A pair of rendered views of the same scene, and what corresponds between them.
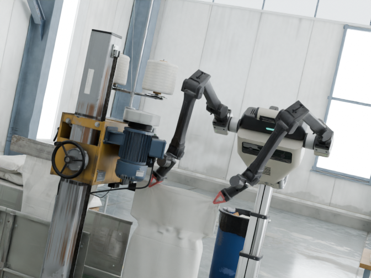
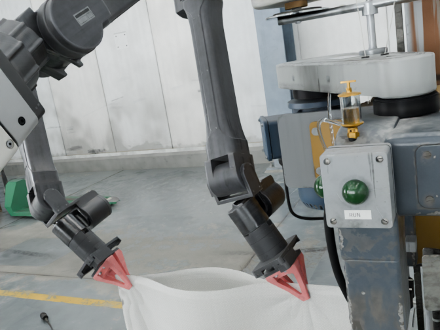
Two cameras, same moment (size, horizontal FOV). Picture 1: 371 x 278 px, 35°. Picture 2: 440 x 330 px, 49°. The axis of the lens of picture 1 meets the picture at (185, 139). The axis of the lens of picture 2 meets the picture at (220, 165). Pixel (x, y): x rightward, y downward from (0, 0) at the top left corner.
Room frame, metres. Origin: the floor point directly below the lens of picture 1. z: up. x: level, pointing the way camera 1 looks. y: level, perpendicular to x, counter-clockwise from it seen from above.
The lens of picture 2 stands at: (3.97, 0.13, 1.46)
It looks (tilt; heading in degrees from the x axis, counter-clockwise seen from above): 13 degrees down; 188
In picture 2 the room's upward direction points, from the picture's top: 9 degrees counter-clockwise
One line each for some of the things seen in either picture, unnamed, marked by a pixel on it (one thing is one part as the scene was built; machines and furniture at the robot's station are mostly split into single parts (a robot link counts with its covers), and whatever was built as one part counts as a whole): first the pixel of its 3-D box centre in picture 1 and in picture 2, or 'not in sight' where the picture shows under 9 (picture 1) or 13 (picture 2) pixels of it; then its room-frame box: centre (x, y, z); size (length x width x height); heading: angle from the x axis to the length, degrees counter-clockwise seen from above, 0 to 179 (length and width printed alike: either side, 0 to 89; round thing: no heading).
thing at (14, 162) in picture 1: (17, 163); not in sight; (6.07, 1.65, 0.56); 0.66 x 0.43 x 0.15; 158
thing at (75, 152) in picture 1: (76, 159); not in sight; (2.79, 0.49, 1.14); 0.11 x 0.06 x 0.11; 71
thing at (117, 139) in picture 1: (118, 137); not in sight; (2.86, 0.32, 1.27); 0.12 x 0.09 x 0.09; 161
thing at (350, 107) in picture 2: not in sight; (350, 109); (3.34, 0.22, 1.37); 0.03 x 0.02 x 0.03; 71
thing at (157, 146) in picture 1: (156, 150); (279, 141); (2.88, 0.13, 1.25); 0.10 x 0.08 x 0.12; 6
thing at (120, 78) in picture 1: (115, 68); not in sight; (3.09, 0.44, 1.61); 0.15 x 0.14 x 0.17; 71
